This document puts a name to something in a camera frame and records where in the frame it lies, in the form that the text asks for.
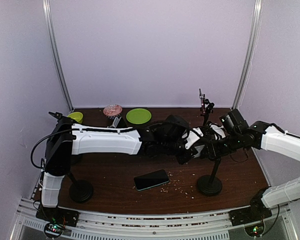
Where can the right aluminium frame post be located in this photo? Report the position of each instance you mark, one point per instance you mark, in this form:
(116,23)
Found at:
(251,46)

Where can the front aluminium rail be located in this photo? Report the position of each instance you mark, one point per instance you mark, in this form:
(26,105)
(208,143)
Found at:
(211,225)

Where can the black phone teal case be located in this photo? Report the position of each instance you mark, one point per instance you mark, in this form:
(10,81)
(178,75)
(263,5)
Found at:
(151,180)

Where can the lime green plate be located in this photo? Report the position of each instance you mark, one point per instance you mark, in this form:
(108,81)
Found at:
(138,116)

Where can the lime green bowl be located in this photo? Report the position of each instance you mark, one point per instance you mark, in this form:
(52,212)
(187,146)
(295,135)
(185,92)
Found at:
(77,116)

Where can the pink patterned bowl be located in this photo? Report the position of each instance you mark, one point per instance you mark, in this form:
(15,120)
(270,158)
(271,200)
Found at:
(112,110)

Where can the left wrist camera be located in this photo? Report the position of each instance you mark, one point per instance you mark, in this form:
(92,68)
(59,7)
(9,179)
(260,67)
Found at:
(191,137)

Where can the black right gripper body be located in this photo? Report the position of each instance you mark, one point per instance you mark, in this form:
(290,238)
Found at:
(220,151)

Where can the pink phone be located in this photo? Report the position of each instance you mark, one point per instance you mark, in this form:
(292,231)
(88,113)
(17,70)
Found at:
(202,102)

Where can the black phone stand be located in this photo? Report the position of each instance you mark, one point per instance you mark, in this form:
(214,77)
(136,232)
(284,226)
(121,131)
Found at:
(210,185)
(208,109)
(80,190)

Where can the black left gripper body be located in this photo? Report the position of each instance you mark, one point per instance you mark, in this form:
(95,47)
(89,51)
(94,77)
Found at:
(183,159)

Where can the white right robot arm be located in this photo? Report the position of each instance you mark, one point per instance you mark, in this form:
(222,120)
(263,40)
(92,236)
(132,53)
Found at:
(262,136)

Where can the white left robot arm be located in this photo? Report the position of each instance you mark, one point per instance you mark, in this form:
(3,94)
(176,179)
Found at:
(172,136)

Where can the left aluminium frame post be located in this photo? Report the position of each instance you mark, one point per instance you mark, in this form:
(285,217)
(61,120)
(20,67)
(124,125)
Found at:
(55,53)

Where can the aluminium frame post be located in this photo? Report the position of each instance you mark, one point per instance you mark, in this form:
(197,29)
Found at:
(55,53)
(251,46)

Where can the white desk phone stand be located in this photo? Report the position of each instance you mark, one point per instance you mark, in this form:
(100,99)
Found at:
(118,122)

